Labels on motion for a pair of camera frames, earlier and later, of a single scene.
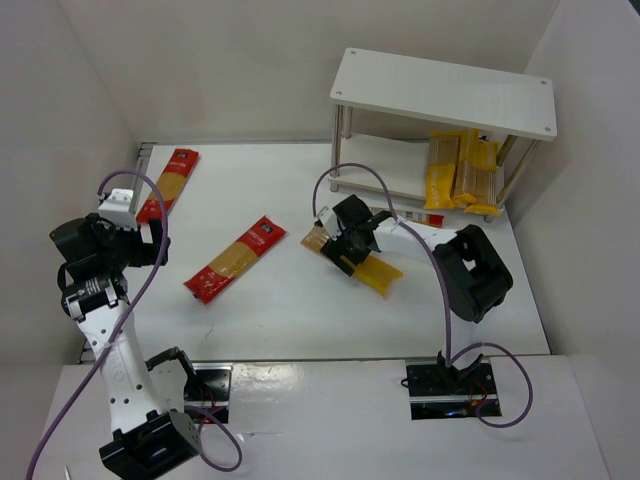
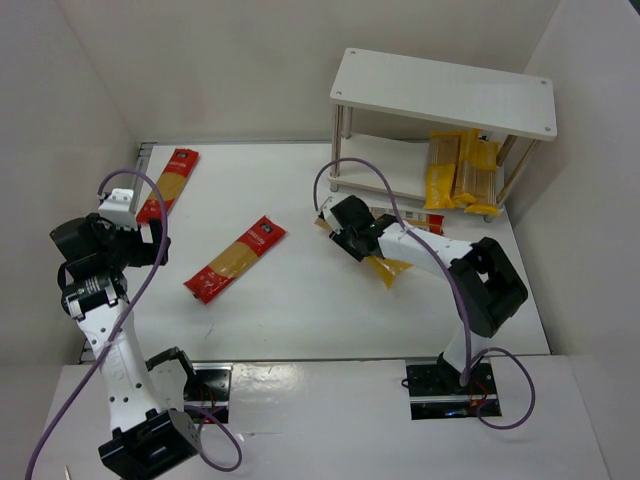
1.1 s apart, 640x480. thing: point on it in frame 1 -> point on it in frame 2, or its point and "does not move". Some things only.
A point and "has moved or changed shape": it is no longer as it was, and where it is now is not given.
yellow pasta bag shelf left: (444, 147) does not move
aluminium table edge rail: (138, 181) does not move
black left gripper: (151, 242) does not move
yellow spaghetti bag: (370, 271) has moved or changed shape
